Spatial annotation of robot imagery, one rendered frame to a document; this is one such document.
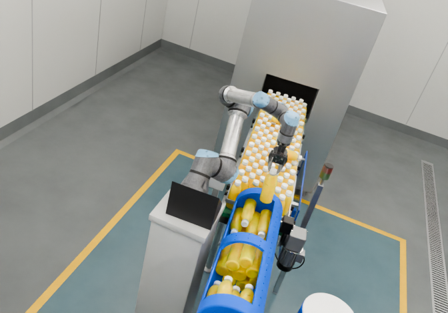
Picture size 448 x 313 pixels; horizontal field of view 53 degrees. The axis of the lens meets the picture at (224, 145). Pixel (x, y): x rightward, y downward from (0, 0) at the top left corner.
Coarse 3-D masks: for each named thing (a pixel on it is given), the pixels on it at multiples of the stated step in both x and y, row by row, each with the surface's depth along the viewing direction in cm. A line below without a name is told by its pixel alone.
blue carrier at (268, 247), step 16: (256, 192) 254; (256, 208) 266; (272, 208) 263; (272, 224) 238; (224, 240) 227; (240, 240) 220; (256, 240) 221; (272, 240) 230; (272, 256) 224; (208, 288) 213; (256, 288) 198; (208, 304) 189; (224, 304) 186; (240, 304) 187; (256, 304) 193
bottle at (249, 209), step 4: (248, 200) 260; (252, 200) 260; (244, 204) 260; (248, 204) 257; (252, 204) 258; (256, 204) 262; (244, 208) 255; (248, 208) 254; (252, 208) 255; (244, 212) 251; (248, 212) 251; (252, 212) 253; (244, 216) 249; (248, 216) 249; (252, 216) 251; (248, 220) 248
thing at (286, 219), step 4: (284, 216) 278; (288, 216) 279; (284, 220) 275; (288, 220) 276; (292, 220) 276; (280, 224) 282; (284, 224) 275; (288, 224) 274; (292, 224) 274; (280, 228) 277; (284, 228) 276; (288, 228) 276; (292, 228) 279; (284, 232) 278; (288, 232) 277
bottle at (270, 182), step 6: (270, 174) 238; (276, 174) 238; (264, 180) 241; (270, 180) 238; (276, 180) 239; (264, 186) 241; (270, 186) 239; (264, 192) 242; (270, 192) 241; (264, 198) 244; (270, 198) 244
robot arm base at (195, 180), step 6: (192, 174) 232; (198, 174) 231; (204, 174) 232; (186, 180) 233; (192, 180) 230; (198, 180) 230; (204, 180) 232; (192, 186) 228; (198, 186) 229; (204, 186) 232; (204, 192) 231
